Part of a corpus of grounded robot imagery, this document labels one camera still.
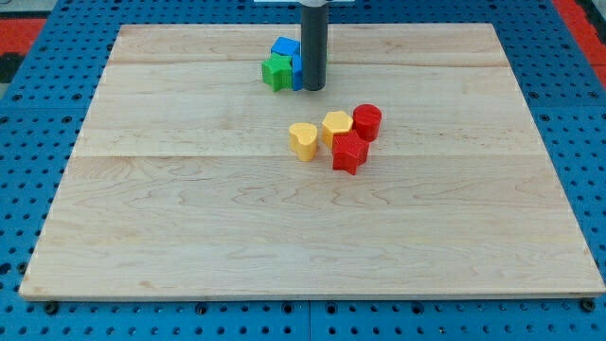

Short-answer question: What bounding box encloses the yellow heart block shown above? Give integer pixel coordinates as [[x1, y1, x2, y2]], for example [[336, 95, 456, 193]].
[[289, 122, 318, 162]]

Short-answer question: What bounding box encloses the blue cube block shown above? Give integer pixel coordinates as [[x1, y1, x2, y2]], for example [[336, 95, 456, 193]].
[[270, 36, 301, 57]]

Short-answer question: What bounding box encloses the yellow hexagon block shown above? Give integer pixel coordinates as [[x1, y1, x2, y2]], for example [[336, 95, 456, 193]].
[[321, 111, 353, 149]]

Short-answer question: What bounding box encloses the blue block behind rod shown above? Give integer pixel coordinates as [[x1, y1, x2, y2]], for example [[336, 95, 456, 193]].
[[291, 54, 303, 91]]

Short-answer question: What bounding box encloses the green star block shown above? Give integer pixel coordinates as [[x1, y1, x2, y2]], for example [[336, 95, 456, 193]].
[[261, 53, 293, 92]]

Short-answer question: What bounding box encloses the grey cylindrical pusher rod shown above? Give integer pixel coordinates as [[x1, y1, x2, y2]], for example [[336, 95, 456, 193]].
[[300, 1, 329, 91]]

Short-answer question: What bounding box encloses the wooden board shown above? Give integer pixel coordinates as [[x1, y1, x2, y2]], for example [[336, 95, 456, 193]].
[[20, 24, 605, 301]]

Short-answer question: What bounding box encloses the red cylinder block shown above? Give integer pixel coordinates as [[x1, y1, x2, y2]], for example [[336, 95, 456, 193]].
[[353, 103, 383, 142]]

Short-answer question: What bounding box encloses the red star block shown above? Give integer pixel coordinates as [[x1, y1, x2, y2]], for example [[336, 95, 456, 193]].
[[332, 130, 369, 175]]

